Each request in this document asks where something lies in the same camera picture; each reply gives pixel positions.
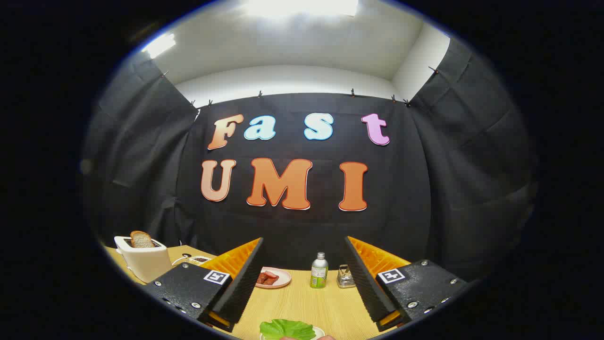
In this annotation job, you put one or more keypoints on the round white plate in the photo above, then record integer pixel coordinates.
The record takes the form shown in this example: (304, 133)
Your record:
(320, 332)

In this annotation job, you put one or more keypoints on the white divided dish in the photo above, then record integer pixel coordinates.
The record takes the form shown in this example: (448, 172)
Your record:
(200, 259)

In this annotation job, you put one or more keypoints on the toasted bread slice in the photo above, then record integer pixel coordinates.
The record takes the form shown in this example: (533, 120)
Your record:
(140, 240)

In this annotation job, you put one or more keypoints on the white toaster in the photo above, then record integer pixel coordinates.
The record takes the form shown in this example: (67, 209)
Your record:
(146, 264)

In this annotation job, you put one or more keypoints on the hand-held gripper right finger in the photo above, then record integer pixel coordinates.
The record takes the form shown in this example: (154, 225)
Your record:
(363, 278)

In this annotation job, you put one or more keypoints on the green label bottle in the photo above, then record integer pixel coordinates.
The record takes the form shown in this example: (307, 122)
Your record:
(319, 274)

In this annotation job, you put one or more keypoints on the black backdrop cloth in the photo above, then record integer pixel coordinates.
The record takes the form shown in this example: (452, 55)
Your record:
(283, 226)

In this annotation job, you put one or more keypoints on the red meat slice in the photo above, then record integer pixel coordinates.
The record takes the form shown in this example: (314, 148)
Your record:
(268, 278)

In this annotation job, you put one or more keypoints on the ceiling light panel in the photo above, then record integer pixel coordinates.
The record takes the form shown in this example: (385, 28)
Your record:
(159, 45)
(302, 6)

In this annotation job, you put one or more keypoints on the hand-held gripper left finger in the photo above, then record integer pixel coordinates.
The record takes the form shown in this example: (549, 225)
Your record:
(245, 278)

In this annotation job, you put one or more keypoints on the pink plate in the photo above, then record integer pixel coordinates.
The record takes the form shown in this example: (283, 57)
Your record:
(284, 279)

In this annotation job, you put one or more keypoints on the green lettuce leaf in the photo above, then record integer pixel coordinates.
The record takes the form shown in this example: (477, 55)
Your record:
(288, 328)

